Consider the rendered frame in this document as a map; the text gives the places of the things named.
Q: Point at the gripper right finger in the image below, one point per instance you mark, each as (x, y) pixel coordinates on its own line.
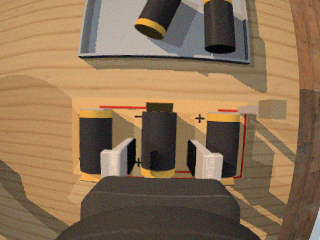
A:
(202, 163)

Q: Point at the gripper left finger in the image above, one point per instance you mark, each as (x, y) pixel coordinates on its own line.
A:
(119, 161)

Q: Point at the black cylinder with yellow end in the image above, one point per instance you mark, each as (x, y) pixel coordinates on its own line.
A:
(95, 135)
(219, 26)
(156, 17)
(158, 144)
(222, 137)

